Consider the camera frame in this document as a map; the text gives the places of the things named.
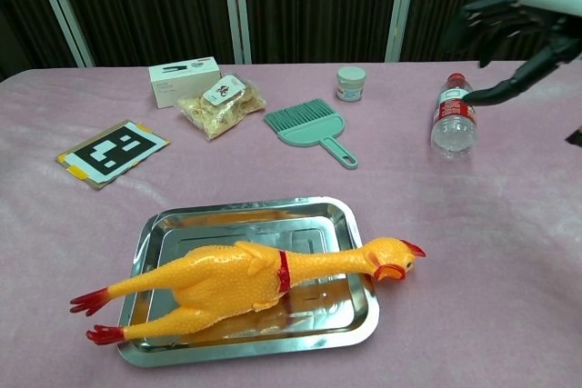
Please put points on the yellow rubber chicken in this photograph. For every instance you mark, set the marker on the yellow rubber chicken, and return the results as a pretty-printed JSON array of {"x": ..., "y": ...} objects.
[{"x": 218, "y": 279}]

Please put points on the stainless steel tray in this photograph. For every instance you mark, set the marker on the stainless steel tray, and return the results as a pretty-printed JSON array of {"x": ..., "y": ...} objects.
[{"x": 318, "y": 224}]

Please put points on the clear water bottle red label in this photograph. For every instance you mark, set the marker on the clear water bottle red label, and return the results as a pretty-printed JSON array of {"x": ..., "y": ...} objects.
[{"x": 454, "y": 124}]

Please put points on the small white jar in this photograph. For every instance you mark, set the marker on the small white jar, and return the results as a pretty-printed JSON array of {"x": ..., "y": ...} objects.
[{"x": 351, "y": 83}]

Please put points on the teal dustpan brush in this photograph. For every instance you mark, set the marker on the teal dustpan brush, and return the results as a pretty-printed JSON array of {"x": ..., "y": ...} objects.
[{"x": 314, "y": 126}]

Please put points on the pink tablecloth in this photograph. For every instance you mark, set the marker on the pink tablecloth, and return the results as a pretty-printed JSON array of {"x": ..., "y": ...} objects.
[{"x": 454, "y": 270}]

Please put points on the clear snack bag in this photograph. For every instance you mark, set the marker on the clear snack bag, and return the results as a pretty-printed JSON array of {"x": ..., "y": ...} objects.
[{"x": 218, "y": 113}]

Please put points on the white stapler box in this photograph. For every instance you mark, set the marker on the white stapler box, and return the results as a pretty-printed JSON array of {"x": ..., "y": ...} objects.
[{"x": 182, "y": 79}]

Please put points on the black white marker card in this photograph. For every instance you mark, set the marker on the black white marker card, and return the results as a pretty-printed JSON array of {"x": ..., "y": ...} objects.
[{"x": 113, "y": 149}]

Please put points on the white screen post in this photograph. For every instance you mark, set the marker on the white screen post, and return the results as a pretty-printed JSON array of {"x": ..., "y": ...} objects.
[
  {"x": 400, "y": 11},
  {"x": 59, "y": 11},
  {"x": 236, "y": 11}
]

